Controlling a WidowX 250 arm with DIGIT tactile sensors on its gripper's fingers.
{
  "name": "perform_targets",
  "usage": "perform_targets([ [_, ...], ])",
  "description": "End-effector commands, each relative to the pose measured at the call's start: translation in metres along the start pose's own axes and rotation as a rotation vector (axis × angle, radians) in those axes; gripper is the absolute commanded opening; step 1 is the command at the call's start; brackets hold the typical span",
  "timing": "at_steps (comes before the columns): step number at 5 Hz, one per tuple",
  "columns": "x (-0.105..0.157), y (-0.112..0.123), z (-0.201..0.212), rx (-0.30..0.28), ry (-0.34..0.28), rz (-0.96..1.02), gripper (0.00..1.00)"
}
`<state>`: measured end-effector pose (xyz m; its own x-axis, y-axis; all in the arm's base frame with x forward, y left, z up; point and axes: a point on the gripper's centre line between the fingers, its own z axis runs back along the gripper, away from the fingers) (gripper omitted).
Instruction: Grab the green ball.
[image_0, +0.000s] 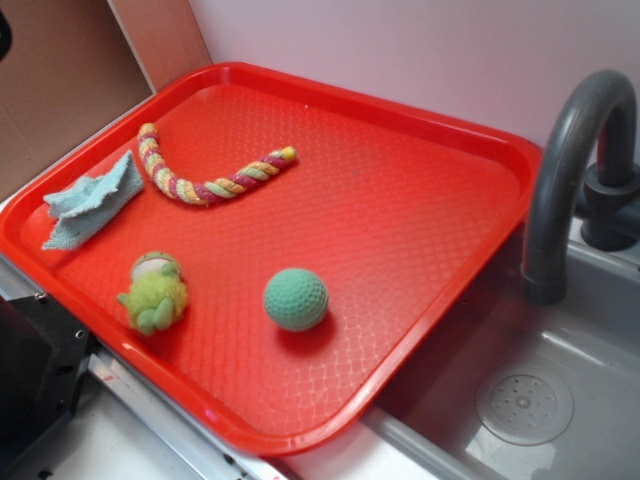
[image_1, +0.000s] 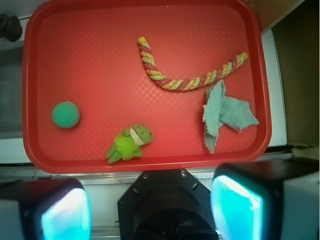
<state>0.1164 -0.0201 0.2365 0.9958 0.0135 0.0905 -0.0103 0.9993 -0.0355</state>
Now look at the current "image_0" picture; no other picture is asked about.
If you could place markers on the round sink drain strainer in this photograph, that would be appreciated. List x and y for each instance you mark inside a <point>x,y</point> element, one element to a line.
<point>524,405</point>

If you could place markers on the light blue folded cloth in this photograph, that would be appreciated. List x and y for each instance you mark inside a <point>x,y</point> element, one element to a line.
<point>85,208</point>

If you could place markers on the brown cardboard box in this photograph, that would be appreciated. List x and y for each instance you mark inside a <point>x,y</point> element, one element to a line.
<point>70,68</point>

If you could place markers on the multicolour twisted rope toy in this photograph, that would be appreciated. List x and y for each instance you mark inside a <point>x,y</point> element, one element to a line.
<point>222,189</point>

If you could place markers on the green frog plush toy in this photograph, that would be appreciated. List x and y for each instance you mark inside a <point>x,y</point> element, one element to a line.
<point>157,295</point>

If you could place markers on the grey plastic sink basin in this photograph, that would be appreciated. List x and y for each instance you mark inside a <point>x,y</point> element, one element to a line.
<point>590,340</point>

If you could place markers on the green dimpled ball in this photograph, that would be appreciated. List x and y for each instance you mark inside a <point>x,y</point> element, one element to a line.
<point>296,299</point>

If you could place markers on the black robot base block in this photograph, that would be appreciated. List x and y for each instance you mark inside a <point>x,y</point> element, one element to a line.
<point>44,353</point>

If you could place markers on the dark grey curved faucet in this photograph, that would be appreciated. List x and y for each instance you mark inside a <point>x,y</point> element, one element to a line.
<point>588,172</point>

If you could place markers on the red plastic tray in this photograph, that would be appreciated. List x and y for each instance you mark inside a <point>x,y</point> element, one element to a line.
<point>396,210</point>

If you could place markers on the silver metal rail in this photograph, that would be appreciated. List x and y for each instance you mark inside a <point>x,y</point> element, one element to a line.
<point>122,427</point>

